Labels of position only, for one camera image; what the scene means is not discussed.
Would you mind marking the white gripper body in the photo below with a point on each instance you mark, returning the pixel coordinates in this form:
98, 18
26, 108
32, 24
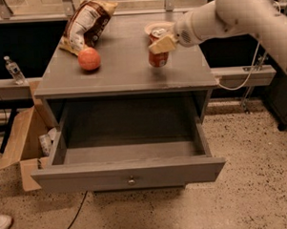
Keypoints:
185, 31

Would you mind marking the orange ball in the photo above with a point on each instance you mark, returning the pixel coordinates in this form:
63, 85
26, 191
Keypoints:
89, 59

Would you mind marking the brown chip bag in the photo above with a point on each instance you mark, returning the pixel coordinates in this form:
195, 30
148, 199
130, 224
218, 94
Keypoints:
86, 25

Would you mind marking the open cardboard box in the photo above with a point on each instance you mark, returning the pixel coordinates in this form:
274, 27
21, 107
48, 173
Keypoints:
24, 145

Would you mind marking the white and red shoe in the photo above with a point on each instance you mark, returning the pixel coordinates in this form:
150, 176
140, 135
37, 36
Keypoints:
5, 221

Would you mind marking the brass drawer knob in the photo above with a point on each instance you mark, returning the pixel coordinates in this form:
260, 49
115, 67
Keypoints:
131, 181

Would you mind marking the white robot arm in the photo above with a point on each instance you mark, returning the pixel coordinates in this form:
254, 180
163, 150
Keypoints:
225, 18

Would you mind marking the black table leg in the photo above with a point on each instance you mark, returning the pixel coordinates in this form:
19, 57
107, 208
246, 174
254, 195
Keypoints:
5, 139

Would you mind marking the open grey top drawer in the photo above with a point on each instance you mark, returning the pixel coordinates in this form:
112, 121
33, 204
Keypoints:
100, 144

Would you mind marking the white ceramic bowl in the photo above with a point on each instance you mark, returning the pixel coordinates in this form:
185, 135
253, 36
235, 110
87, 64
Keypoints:
157, 24

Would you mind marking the red coke can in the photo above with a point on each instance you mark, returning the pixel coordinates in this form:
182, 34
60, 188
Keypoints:
157, 59

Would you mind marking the clear plastic water bottle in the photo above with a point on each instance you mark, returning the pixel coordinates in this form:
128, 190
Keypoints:
14, 70

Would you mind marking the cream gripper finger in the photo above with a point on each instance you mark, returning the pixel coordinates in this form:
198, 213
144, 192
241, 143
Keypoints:
166, 43

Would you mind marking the grey cabinet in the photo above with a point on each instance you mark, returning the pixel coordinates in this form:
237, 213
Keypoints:
125, 93

